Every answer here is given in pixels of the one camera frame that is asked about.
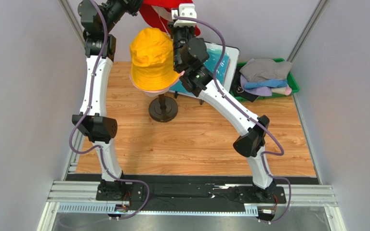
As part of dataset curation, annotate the red hat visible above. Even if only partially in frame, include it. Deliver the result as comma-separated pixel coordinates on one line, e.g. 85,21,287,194
139,0,193,36

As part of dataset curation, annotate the yellow bucket hat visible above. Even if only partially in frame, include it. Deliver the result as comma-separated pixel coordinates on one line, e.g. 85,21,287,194
130,27,179,90

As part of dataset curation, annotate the pink bucket hat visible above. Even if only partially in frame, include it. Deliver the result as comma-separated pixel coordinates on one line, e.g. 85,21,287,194
129,71,185,93

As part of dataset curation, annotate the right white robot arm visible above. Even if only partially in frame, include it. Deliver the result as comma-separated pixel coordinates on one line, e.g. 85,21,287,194
168,22,276,201

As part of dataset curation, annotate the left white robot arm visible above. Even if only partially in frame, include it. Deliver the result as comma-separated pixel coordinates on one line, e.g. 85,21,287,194
70,0,143,201

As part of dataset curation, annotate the white tablet board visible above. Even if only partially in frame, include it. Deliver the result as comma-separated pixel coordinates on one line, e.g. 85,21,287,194
205,42,240,92

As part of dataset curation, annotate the cream mannequin head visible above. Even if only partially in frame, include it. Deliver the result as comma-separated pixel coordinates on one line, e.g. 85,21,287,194
144,89,169,97

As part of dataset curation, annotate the dark round stand base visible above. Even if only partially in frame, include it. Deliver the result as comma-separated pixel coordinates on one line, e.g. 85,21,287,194
148,94,178,123

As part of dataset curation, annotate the lavender hat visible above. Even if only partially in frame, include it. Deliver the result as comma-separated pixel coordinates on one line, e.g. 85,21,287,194
240,75,272,97

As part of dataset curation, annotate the pink beige hat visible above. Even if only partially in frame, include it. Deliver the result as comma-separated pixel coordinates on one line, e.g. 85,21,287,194
271,85,292,96

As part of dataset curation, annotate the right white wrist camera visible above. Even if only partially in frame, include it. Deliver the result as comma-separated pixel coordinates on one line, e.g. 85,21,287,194
171,3,197,27

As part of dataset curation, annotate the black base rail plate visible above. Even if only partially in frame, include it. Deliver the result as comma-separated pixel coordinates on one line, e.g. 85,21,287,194
65,173,320,213

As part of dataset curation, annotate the aluminium frame rail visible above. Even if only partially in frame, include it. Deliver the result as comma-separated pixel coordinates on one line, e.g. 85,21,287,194
37,180,346,231

